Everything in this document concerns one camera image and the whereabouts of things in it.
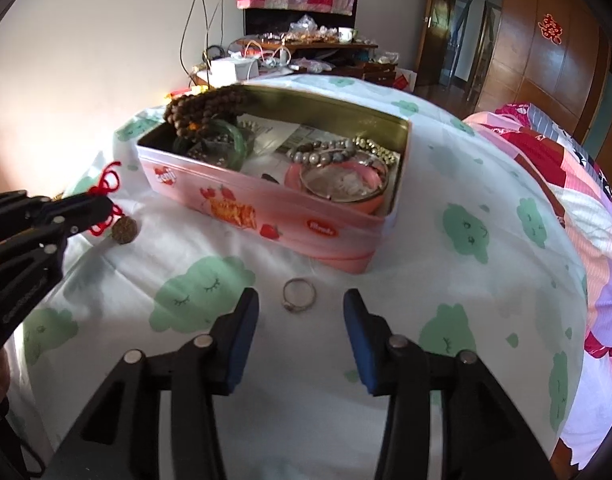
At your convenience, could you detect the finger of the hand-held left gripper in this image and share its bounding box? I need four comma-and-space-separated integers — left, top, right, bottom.
0, 204, 115, 358
0, 191, 113, 243

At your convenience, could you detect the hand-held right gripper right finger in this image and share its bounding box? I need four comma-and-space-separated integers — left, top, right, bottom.
342, 288, 559, 480

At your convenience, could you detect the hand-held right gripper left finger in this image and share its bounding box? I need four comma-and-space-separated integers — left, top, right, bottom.
43, 287, 261, 480

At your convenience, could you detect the red cord seed pendant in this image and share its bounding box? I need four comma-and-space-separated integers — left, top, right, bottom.
88, 161, 139, 245

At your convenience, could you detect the silver metal ring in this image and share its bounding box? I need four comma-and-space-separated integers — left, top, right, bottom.
282, 278, 317, 313

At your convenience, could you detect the pink metal tin box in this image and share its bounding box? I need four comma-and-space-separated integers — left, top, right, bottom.
136, 85, 413, 275

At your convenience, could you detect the thin silver bangle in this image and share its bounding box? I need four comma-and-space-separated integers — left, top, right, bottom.
300, 160, 387, 202

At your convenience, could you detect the brown wooden bead mala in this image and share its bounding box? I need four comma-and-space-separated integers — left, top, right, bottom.
163, 85, 249, 141

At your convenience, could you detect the green jade bangle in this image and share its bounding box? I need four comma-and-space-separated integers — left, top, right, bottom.
186, 119, 257, 171

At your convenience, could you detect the grey shiny bead bracelet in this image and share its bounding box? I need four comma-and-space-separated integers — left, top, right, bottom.
287, 140, 359, 166

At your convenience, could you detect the gold bead bracelet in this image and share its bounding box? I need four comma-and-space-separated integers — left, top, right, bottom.
352, 135, 401, 166

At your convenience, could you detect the white green cloud bed sheet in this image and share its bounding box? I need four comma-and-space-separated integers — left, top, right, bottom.
6, 74, 586, 480

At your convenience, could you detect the pink plastic bangle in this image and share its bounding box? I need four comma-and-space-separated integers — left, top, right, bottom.
285, 157, 389, 217

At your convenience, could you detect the small clear plastic bag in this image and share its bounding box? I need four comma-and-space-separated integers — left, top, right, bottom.
306, 165, 381, 198

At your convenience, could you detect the white box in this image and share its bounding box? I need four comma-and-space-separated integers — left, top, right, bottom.
208, 57, 259, 83

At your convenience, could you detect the printed paper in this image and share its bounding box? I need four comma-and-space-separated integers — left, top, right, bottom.
276, 127, 337, 156

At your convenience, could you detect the black television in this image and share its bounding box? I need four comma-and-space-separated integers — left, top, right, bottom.
243, 7, 357, 36

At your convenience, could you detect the colourful patchwork quilt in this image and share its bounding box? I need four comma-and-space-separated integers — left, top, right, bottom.
463, 102, 612, 466

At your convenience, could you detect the wooden desk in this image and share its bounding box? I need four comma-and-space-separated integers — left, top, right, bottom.
191, 37, 399, 86

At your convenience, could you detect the crumpled clear plastic bag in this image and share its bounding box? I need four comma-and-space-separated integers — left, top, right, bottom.
291, 58, 334, 73

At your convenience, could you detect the wooden wardrobe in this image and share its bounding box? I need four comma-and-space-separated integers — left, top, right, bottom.
478, 0, 612, 171

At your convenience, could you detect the wooden door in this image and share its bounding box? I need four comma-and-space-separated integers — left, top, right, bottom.
416, 0, 504, 111

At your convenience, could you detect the red paper decoration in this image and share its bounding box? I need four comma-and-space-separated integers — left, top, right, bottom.
538, 12, 566, 45

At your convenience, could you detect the grey power cable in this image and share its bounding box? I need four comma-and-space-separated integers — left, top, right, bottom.
203, 0, 224, 56
180, 0, 207, 61

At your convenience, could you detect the white charger cable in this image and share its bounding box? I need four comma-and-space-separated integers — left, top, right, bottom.
243, 37, 291, 66

